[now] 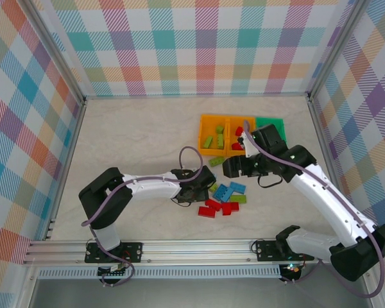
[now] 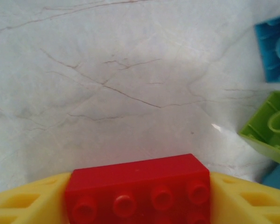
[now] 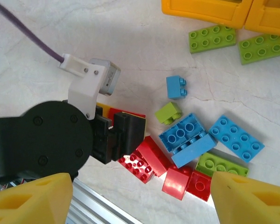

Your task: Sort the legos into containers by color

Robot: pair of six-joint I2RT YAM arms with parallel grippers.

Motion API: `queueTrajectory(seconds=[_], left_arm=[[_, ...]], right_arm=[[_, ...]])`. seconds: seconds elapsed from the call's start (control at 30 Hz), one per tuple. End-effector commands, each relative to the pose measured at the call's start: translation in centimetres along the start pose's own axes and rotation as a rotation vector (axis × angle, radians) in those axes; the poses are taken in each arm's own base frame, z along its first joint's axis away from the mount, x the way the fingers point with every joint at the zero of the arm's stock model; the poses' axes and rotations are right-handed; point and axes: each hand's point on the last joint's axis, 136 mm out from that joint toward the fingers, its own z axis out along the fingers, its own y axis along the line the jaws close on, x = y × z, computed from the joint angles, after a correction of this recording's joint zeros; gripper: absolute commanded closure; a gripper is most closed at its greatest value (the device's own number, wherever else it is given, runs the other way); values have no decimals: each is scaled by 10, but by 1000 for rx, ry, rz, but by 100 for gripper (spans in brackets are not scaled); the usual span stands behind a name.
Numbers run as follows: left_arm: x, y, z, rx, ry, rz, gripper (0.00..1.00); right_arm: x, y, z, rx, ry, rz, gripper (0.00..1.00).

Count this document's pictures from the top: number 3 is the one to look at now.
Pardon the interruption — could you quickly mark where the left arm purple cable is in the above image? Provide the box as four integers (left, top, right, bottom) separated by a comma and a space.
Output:
0, 0, 66, 64

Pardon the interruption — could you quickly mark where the long aluminium mounting rail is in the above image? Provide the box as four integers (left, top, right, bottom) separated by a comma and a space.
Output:
66, 179, 143, 224

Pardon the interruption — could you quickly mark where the small blue lego brick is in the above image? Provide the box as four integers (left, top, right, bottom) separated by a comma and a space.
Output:
166, 76, 188, 99

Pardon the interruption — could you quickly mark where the small lime lego brick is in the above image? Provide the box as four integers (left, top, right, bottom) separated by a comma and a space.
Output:
154, 102, 183, 126

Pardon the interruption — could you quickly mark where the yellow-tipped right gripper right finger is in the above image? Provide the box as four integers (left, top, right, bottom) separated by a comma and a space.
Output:
210, 171, 280, 224

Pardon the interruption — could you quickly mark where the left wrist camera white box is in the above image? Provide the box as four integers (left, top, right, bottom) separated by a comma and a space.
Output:
59, 53, 121, 121

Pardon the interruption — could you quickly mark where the red lego brick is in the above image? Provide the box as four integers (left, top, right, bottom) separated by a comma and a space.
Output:
161, 166, 193, 201
185, 169, 213, 203
117, 150, 154, 185
135, 135, 169, 177
108, 107, 147, 119

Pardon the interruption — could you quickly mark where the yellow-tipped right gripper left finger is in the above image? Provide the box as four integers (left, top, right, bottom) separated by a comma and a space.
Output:
0, 172, 74, 224

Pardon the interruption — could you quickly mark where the orange plastic bin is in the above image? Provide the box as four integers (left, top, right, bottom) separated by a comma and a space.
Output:
244, 0, 280, 37
161, 0, 254, 30

